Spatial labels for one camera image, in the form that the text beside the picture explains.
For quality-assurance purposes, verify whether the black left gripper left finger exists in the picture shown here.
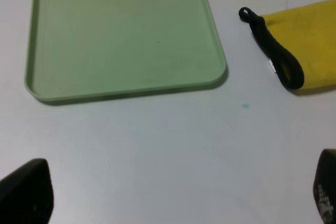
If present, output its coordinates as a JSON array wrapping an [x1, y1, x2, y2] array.
[[1, 158, 54, 223]]

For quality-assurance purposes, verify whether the green plastic tray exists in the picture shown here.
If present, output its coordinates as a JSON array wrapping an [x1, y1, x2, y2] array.
[[25, 0, 227, 103]]

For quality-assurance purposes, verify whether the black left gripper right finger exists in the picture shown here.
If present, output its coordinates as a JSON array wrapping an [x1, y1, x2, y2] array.
[[313, 149, 335, 223]]

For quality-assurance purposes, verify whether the yellow towel with black trim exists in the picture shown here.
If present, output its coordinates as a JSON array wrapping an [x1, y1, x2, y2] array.
[[238, 0, 335, 90]]

